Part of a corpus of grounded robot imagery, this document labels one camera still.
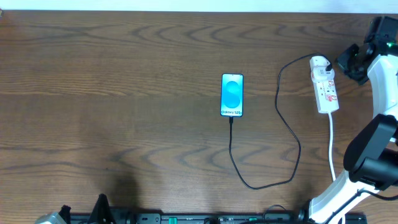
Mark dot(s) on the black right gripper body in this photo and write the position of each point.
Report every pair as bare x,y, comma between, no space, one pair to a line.
351,62

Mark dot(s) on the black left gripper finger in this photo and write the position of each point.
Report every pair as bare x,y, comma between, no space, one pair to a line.
101,213
65,214

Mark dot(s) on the blue Galaxy smartphone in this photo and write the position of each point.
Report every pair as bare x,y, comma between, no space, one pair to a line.
232,91

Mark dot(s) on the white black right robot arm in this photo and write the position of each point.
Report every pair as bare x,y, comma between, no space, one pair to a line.
369,166

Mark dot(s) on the white USB charger adapter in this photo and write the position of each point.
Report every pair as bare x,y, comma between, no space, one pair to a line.
321,69

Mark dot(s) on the white power strip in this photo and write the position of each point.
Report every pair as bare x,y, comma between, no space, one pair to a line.
325,94

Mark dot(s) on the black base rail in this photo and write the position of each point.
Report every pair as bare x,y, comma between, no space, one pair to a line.
127,217

